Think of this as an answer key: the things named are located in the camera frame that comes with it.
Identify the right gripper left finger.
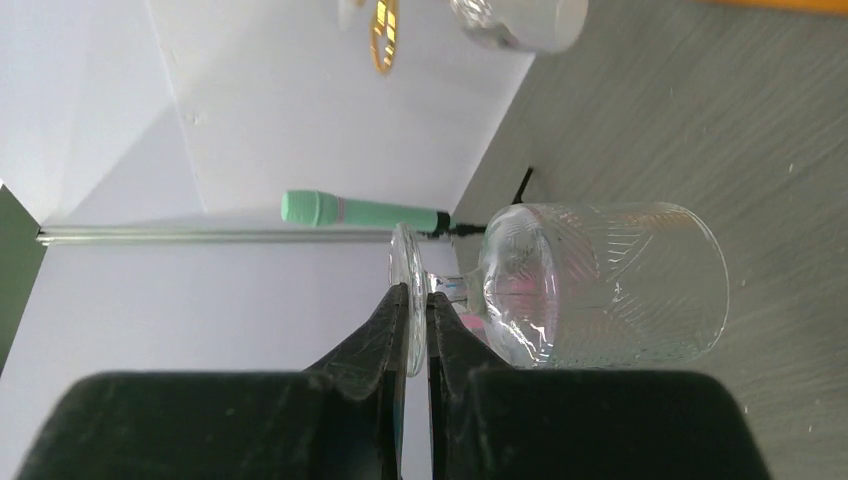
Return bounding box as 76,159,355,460
18,284,409,479

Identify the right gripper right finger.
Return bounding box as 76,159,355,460
426,294,770,479

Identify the clear ribbed wine glass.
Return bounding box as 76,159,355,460
389,202,729,376

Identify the gold wine glass rack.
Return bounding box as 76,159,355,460
369,0,400,76

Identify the orange wooden rack base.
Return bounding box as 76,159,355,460
708,0,847,17

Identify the pink phone stand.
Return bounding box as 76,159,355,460
454,273,560,329

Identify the green microphone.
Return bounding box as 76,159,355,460
281,190,453,234

